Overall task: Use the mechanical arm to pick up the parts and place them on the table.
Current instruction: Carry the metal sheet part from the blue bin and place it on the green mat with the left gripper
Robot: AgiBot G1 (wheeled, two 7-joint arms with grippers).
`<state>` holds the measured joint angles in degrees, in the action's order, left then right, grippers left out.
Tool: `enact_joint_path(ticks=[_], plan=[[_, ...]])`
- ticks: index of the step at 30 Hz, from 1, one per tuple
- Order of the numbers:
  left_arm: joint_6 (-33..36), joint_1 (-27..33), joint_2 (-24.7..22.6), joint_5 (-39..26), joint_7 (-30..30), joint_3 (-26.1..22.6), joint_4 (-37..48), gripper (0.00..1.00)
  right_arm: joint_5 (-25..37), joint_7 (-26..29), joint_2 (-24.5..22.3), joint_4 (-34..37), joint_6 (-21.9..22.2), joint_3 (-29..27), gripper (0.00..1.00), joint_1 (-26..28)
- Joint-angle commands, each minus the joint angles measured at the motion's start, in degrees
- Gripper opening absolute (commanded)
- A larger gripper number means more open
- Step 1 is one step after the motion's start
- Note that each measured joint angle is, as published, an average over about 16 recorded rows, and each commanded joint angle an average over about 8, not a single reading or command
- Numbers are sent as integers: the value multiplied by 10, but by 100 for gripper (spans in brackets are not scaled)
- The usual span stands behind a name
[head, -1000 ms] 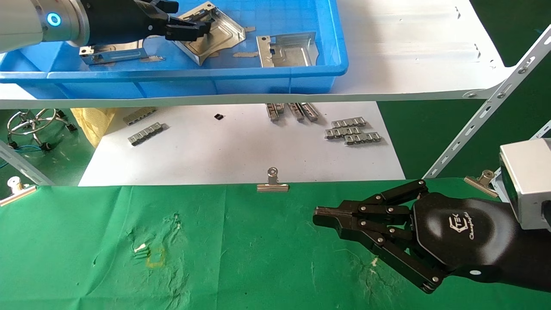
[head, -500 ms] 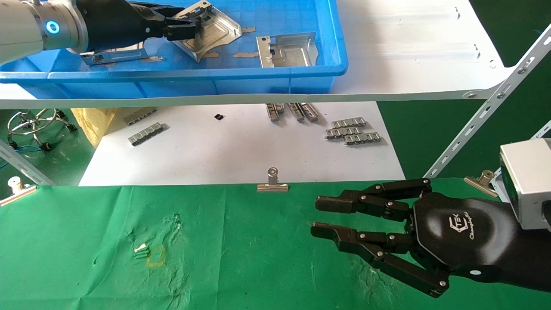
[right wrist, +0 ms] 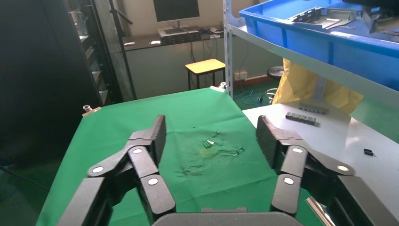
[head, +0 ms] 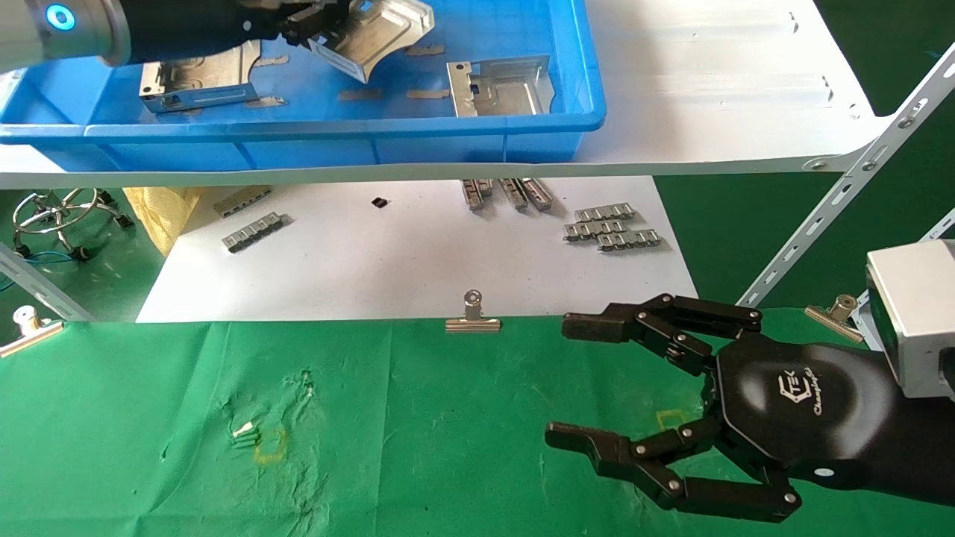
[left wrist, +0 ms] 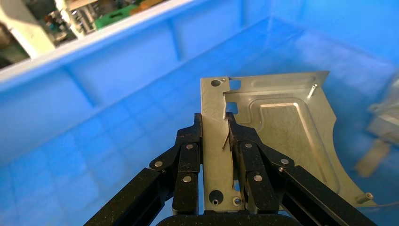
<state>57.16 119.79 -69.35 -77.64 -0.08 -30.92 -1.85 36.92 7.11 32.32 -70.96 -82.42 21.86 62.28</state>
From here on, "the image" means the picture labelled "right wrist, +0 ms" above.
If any grey metal connector strip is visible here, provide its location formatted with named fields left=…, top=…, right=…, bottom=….
left=298, top=102, right=330, bottom=115

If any green table cloth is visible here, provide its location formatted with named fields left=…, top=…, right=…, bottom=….
left=36, top=87, right=322, bottom=226

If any grey perforated shelf post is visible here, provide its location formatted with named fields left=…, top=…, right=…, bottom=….
left=312, top=75, right=328, bottom=101
left=222, top=0, right=235, bottom=99

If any black keyboard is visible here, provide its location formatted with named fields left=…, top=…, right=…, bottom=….
left=162, top=27, right=202, bottom=35

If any blue plastic bin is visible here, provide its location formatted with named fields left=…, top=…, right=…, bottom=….
left=239, top=0, right=399, bottom=92

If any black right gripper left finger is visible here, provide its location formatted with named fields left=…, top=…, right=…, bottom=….
left=57, top=114, right=177, bottom=226

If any black stool with chrome base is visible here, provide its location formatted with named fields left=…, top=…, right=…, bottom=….
left=265, top=65, right=286, bottom=105

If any black desktop device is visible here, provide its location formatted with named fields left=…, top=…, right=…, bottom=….
left=160, top=32, right=202, bottom=45

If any yellow top stool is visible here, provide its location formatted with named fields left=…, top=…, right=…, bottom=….
left=184, top=58, right=227, bottom=91

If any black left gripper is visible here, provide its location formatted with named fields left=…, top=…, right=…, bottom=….
left=343, top=0, right=399, bottom=9

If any black computer monitor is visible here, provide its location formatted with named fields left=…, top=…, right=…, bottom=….
left=152, top=0, right=201, bottom=29

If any black equipment rack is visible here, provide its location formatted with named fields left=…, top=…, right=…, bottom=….
left=0, top=0, right=124, bottom=166

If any silver sheet metal bracket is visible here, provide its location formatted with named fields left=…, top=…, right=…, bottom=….
left=361, top=8, right=399, bottom=36
left=287, top=7, right=358, bottom=31

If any blue floor cable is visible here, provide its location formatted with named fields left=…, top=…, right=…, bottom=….
left=233, top=89, right=269, bottom=107

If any metal binder clip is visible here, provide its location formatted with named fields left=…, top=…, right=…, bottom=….
left=81, top=105, right=102, bottom=117
left=209, top=81, right=228, bottom=93
left=305, top=196, right=339, bottom=226

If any yellow plastic bag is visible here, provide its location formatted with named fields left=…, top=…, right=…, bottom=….
left=272, top=58, right=365, bottom=115

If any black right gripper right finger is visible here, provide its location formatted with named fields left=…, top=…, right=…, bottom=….
left=255, top=114, right=399, bottom=226

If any grey metal shelf frame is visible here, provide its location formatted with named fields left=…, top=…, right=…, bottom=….
left=229, top=24, right=399, bottom=110

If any black component strip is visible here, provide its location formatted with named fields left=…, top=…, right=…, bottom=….
left=285, top=112, right=320, bottom=127

